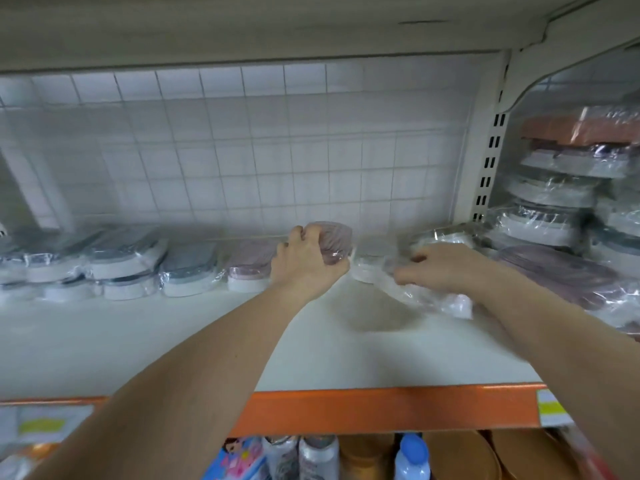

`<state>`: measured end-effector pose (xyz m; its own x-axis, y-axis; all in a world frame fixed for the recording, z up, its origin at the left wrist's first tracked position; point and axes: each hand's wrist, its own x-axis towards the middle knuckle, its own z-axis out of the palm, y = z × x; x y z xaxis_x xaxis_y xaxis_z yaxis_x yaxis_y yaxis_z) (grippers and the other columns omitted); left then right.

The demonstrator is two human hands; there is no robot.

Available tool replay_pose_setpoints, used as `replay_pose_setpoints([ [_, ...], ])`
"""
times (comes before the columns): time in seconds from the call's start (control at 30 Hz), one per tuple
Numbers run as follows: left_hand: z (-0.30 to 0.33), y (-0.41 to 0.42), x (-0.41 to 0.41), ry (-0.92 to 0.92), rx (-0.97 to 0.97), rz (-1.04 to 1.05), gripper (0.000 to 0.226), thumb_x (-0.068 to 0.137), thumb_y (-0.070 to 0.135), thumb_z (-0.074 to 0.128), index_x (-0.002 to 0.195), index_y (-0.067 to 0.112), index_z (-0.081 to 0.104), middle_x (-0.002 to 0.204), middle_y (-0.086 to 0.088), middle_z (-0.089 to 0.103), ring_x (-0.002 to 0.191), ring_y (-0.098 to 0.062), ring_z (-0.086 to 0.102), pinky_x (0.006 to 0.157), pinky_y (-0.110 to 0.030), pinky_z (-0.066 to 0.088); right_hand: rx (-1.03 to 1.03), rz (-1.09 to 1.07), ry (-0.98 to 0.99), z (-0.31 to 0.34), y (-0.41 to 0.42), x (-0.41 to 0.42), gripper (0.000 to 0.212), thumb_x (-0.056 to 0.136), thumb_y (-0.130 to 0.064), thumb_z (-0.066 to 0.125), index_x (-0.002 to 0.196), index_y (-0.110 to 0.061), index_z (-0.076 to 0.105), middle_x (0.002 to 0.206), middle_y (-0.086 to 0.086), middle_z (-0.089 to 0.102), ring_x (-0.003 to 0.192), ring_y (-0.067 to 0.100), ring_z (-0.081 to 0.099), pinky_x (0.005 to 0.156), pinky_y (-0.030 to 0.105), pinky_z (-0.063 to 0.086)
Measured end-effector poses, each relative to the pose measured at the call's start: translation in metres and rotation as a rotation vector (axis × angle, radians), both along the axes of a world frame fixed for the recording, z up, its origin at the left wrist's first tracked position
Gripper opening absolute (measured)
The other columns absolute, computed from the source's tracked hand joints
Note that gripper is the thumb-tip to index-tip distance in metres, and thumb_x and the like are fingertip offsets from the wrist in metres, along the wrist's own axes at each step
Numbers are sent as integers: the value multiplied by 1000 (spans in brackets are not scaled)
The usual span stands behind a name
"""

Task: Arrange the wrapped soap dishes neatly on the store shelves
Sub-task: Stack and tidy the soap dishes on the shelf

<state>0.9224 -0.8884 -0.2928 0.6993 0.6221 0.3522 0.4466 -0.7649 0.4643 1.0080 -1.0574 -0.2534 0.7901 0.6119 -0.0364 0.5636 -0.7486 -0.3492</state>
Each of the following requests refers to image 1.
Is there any person's left hand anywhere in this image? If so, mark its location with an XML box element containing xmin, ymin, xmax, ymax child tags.
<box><xmin>270</xmin><ymin>225</ymin><xmax>353</xmax><ymax>306</ymax></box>

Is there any person's right hand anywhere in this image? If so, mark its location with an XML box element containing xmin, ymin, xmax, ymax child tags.
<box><xmin>393</xmin><ymin>243</ymin><xmax>501</xmax><ymax>301</ymax></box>

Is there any mauve lid round plastic box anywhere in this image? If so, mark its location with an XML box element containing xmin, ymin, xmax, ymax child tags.
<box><xmin>305</xmin><ymin>221</ymin><xmax>355</xmax><ymax>268</ymax></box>

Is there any grey soap dish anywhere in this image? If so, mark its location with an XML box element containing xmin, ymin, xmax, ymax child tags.
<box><xmin>350</xmin><ymin>249</ymin><xmax>476</xmax><ymax>321</ymax></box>

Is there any pile of soap dishes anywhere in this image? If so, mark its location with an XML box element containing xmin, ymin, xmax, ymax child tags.
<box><xmin>408</xmin><ymin>95</ymin><xmax>640</xmax><ymax>336</ymax></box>

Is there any orange metal store shelving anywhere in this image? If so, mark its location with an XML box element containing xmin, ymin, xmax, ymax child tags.
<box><xmin>0</xmin><ymin>0</ymin><xmax>640</xmax><ymax>480</ymax></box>

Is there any person's left forearm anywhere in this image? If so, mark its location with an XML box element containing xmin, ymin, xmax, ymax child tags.
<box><xmin>30</xmin><ymin>285</ymin><xmax>311</xmax><ymax>480</ymax></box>

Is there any person's right forearm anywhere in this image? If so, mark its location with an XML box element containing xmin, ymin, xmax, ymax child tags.
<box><xmin>480</xmin><ymin>265</ymin><xmax>640</xmax><ymax>480</ymax></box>

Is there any yellow shelf price label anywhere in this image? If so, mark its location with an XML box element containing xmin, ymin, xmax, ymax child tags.
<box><xmin>537</xmin><ymin>389</ymin><xmax>576</xmax><ymax>428</ymax></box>
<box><xmin>15</xmin><ymin>407</ymin><xmax>93</xmax><ymax>443</ymax></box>

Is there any brown can orange lid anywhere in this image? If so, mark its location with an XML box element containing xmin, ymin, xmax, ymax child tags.
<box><xmin>492</xmin><ymin>429</ymin><xmax>581</xmax><ymax>480</ymax></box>
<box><xmin>425</xmin><ymin>431</ymin><xmax>501</xmax><ymax>480</ymax></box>
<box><xmin>340</xmin><ymin>435</ymin><xmax>393</xmax><ymax>480</ymax></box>

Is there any blue plastic bottle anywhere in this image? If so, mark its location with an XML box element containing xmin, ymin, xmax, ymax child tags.
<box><xmin>394</xmin><ymin>433</ymin><xmax>432</xmax><ymax>480</ymax></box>

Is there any blue product pack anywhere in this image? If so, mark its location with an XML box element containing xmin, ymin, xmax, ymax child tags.
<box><xmin>205</xmin><ymin>437</ymin><xmax>269</xmax><ymax>480</ymax></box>

